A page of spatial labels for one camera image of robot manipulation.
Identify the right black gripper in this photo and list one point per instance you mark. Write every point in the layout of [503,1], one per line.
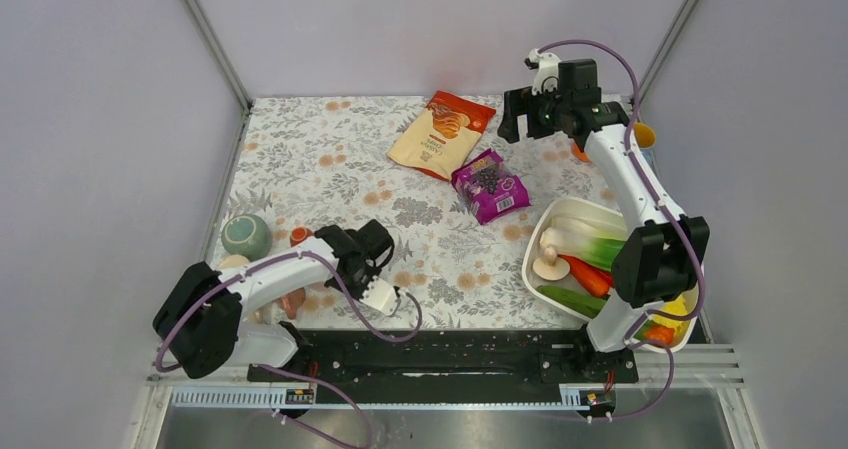
[516,103]

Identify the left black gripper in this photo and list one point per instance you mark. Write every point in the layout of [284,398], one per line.
[371,271]

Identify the small orange red cup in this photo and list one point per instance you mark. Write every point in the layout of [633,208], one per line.
[298,235]

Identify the orange mug black handle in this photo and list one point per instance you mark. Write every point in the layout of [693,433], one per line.
[578,153]

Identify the blue mug yellow inside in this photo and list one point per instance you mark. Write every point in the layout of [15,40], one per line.
[646,139]

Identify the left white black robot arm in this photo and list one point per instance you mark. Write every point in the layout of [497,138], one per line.
[203,324]

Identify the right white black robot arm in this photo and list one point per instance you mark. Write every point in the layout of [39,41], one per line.
[663,254]

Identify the small salmon pink mug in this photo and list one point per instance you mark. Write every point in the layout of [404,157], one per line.
[292,302]

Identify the green round mug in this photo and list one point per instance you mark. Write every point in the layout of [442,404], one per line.
[247,235]

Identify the cream beige mug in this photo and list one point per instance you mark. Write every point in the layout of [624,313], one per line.
[238,262]

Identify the floral table cloth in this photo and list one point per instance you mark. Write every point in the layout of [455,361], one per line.
[316,161]

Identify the orange cassava chips bag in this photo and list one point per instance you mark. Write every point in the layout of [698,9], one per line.
[439,140]

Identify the purple snack bag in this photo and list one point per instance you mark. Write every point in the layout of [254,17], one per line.
[488,188]

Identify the white oval vegetable basin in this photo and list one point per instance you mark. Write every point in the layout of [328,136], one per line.
[610,221]

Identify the toy bok choy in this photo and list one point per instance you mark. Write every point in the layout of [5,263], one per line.
[572,237]

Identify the toy mushroom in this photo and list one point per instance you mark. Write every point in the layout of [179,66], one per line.
[549,266]

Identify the toy carrot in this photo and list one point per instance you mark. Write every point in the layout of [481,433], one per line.
[596,282]

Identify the toy cucumber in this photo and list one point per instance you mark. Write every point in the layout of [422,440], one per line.
[583,304]

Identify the toy yellow napa cabbage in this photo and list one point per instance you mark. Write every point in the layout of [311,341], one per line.
[677,307]

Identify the toy small tomato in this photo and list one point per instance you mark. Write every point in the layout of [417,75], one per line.
[659,334]

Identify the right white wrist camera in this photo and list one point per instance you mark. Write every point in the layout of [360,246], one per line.
[546,67]

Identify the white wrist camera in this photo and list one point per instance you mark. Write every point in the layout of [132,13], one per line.
[546,67]
[381,296]

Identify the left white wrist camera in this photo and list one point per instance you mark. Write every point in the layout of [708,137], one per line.
[381,296]

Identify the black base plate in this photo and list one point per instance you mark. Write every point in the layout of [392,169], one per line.
[453,367]

